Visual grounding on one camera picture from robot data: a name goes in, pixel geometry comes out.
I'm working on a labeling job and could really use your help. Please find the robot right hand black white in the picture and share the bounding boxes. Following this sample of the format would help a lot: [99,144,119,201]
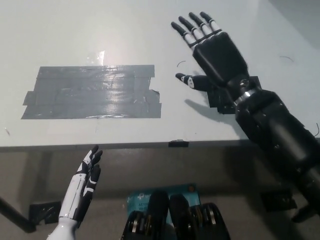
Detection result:
[170,11,250,92]

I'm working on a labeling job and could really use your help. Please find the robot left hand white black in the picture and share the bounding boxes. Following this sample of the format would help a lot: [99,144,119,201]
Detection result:
[58,145,104,224]

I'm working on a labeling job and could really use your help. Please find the black floor tape patch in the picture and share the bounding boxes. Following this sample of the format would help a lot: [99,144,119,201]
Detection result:
[29,200,63,226]

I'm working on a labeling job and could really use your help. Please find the teal cardboard box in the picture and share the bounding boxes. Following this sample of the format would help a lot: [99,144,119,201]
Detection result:
[125,183,201,220]

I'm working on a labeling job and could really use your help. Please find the black metal pole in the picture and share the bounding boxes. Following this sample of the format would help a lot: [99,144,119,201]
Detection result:
[0,196,37,233]

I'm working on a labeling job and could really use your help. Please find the clear shiny tape piece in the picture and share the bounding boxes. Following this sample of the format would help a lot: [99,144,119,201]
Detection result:
[85,50,106,67]

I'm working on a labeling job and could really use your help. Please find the grey duct tape patch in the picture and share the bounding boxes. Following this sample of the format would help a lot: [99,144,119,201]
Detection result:
[20,64,162,121]

